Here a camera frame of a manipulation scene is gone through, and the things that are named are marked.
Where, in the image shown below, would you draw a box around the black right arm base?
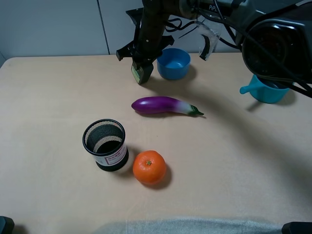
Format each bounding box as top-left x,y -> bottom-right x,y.
281,222 -> 312,234

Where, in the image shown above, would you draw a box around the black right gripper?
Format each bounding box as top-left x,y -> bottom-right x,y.
116,0 -> 180,70

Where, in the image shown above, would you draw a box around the black mesh pen cup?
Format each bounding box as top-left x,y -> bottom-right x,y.
82,119 -> 129,172

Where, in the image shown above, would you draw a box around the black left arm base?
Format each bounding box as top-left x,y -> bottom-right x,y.
0,216 -> 15,234

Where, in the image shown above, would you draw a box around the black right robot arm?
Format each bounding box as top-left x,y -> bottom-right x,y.
116,0 -> 312,97

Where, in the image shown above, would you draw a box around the blue plastic bowl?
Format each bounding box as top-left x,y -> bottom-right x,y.
157,48 -> 191,80

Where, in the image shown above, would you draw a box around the grey cloth at table edge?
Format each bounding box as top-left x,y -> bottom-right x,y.
94,218 -> 282,234

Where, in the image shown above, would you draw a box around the purple toy eggplant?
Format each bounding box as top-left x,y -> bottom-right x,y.
131,96 -> 204,116

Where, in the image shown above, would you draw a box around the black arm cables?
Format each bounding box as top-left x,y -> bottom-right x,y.
165,0 -> 312,98

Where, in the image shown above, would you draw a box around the dark green pump bottle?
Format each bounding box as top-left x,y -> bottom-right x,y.
131,64 -> 154,85

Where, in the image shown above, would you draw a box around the teal saucepan with handle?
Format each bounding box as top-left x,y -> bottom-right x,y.
239,75 -> 290,104

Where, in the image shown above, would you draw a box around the orange mandarin fruit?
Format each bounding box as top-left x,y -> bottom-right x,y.
133,150 -> 167,185

